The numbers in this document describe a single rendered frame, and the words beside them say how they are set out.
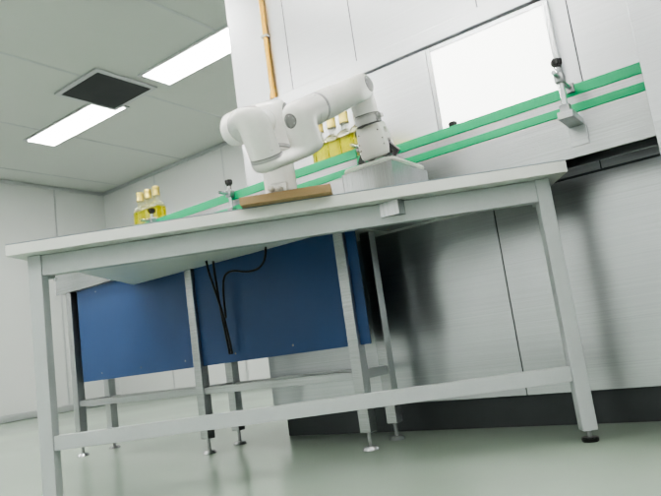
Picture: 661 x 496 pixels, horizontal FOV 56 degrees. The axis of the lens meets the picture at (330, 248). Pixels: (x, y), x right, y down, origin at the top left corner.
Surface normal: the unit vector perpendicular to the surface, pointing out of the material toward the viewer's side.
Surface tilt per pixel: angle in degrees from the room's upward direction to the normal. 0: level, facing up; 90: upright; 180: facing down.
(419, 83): 90
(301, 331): 90
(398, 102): 90
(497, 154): 90
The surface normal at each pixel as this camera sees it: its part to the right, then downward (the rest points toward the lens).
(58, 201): 0.80, -0.20
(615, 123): -0.58, -0.04
